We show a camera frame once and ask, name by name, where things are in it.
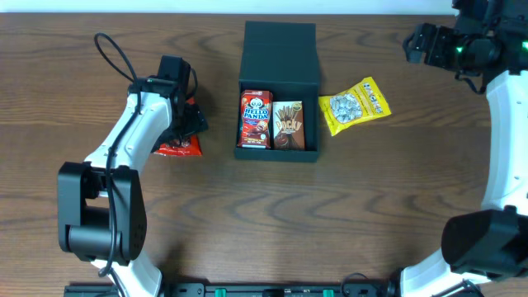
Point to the Pocky chocolate stick box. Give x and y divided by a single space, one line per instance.
288 125

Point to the yellow Hacks candy bag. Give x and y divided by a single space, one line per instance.
358 104

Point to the dark green box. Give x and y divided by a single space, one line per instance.
281 57

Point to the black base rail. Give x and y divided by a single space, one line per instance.
355 288

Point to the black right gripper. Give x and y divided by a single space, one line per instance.
440 36

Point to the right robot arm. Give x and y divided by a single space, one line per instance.
489 244

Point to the red Hacks candy bag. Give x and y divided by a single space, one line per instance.
189 147

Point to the red Hello Panda box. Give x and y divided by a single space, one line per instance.
255 118

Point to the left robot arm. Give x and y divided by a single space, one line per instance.
101 213

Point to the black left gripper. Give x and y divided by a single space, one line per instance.
196 124

